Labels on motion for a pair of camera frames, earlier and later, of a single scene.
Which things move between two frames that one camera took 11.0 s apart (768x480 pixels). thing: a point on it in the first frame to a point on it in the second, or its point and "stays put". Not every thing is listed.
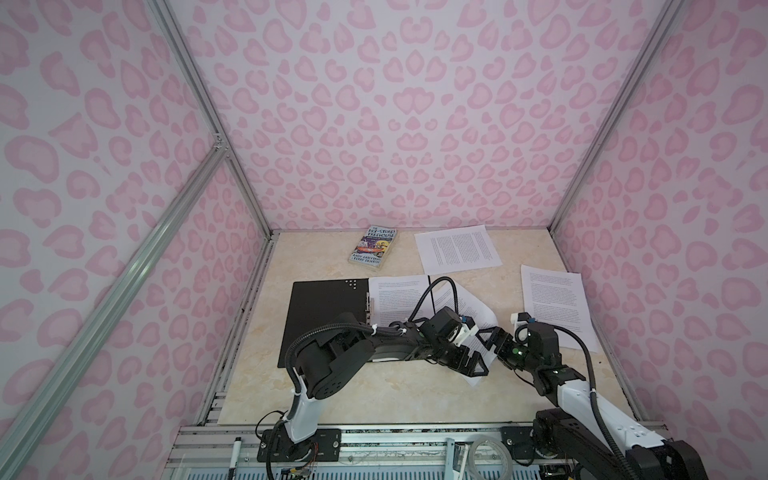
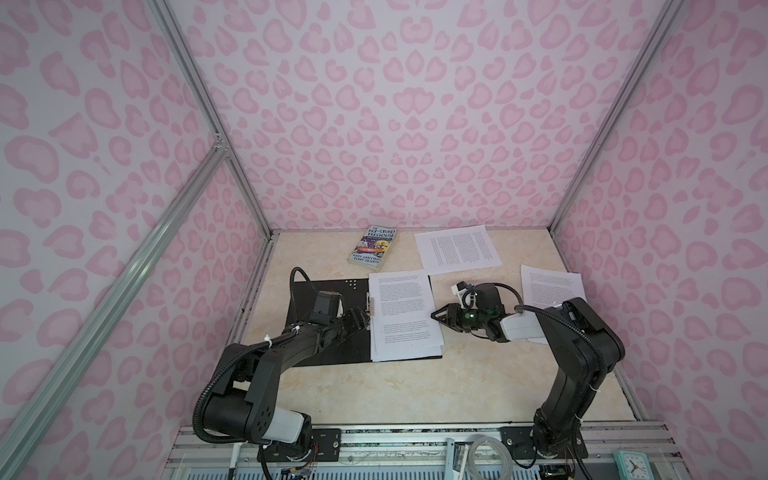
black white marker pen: (234, 458) stays put
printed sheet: (559, 297) stays put
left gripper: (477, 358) to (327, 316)
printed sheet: (455, 250) stays put
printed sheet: (468, 303) to (406, 321)
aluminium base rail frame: (265, 452) stays put
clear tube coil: (492, 440) stays put
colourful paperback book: (373, 246) stays put
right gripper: (498, 334) to (453, 320)
